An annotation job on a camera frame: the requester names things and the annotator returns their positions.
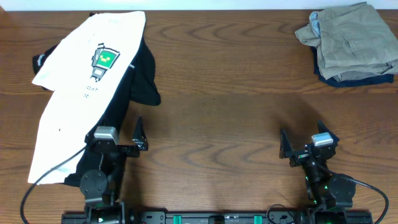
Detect grey shorts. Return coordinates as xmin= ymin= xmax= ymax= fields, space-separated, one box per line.
xmin=333 ymin=71 xmax=382 ymax=82

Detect black garment under t-shirt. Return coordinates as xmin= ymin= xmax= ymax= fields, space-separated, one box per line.
xmin=31 ymin=37 xmax=162 ymax=187

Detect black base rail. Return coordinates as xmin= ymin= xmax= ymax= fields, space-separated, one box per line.
xmin=61 ymin=206 xmax=373 ymax=224

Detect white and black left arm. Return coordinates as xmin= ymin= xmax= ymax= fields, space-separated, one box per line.
xmin=62 ymin=117 xmax=149 ymax=224

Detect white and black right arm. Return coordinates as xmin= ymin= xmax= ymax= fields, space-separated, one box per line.
xmin=279 ymin=120 xmax=356 ymax=223

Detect white graphic t-shirt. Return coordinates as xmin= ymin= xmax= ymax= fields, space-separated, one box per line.
xmin=28 ymin=11 xmax=146 ymax=184

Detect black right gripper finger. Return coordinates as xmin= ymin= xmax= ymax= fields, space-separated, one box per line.
xmin=279 ymin=129 xmax=292 ymax=159
xmin=317 ymin=120 xmax=340 ymax=144

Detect navy blue garment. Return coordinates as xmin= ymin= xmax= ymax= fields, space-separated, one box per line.
xmin=310 ymin=47 xmax=394 ymax=88

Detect olive green shorts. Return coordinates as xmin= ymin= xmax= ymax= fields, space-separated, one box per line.
xmin=295 ymin=2 xmax=397 ymax=79

